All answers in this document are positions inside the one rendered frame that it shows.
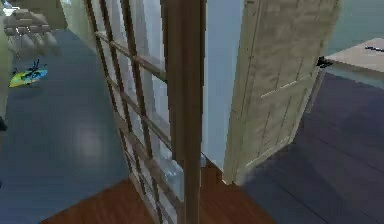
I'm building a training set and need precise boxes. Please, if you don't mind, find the brown framed glass door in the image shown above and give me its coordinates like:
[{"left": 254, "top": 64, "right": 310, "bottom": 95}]
[{"left": 83, "top": 0, "right": 208, "bottom": 224}]

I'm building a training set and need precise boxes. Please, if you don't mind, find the beige panelled room door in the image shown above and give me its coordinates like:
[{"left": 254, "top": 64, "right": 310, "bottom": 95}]
[{"left": 222, "top": 0, "right": 344, "bottom": 186}]

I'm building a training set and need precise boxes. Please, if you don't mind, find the yellow and blue toy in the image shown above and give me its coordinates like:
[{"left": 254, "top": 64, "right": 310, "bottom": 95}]
[{"left": 8, "top": 59, "right": 49, "bottom": 89}]

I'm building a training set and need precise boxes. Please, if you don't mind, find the light wooden table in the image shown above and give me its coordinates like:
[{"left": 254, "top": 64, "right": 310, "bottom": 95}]
[{"left": 325, "top": 37, "right": 384, "bottom": 80}]

